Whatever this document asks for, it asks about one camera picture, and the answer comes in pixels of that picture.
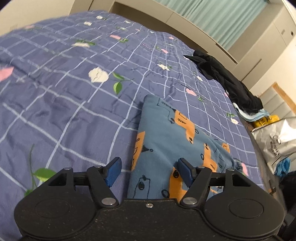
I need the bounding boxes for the blue orange printed pants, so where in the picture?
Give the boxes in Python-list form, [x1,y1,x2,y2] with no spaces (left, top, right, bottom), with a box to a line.
[127,95,241,200]

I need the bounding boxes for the padded wooden headboard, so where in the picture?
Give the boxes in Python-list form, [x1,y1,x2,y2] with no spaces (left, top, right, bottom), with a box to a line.
[259,82,295,119]

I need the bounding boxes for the beige window cabinet frame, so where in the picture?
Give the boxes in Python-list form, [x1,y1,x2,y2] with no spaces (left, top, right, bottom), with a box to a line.
[71,1,295,87]

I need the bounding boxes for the light blue folded cloth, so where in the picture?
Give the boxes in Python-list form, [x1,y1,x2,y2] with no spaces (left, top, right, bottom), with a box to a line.
[232,102,270,122]

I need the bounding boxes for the blue plastic bag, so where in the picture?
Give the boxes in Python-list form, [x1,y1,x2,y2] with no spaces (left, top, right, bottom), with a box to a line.
[274,157,291,178]

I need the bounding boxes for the light green curtain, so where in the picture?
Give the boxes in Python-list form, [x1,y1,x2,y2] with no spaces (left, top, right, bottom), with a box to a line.
[158,0,268,50]

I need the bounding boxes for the black clothing pile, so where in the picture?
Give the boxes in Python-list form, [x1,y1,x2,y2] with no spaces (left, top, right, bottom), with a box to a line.
[185,50,263,113]

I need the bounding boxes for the purple grid floral quilt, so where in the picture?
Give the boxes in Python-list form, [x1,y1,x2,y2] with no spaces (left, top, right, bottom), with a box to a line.
[1,11,263,240]

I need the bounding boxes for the yellow package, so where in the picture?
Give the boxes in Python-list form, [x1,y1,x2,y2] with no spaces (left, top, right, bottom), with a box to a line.
[252,115,280,128]

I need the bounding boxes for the black backpack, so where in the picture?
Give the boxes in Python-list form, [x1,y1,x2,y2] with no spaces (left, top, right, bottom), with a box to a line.
[280,171,296,210]

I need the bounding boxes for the white paper shopping bag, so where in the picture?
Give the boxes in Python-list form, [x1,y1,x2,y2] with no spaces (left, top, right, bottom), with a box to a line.
[251,117,295,174]

